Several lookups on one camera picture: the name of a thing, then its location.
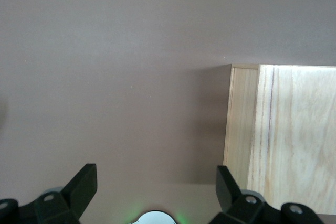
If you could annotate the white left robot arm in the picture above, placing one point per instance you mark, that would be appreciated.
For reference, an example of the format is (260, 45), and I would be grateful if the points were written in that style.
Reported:
(156, 218)

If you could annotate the light wooden drawer cabinet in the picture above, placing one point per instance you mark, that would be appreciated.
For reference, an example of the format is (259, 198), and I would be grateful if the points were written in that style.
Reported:
(288, 129)

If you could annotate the brown paper table cover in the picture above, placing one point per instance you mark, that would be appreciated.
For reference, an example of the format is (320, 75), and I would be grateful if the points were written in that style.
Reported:
(105, 51)

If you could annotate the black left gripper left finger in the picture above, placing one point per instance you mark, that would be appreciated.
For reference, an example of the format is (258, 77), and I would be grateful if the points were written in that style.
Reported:
(52, 208)

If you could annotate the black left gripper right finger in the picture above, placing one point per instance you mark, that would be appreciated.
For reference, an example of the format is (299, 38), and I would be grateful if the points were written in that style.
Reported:
(244, 208)

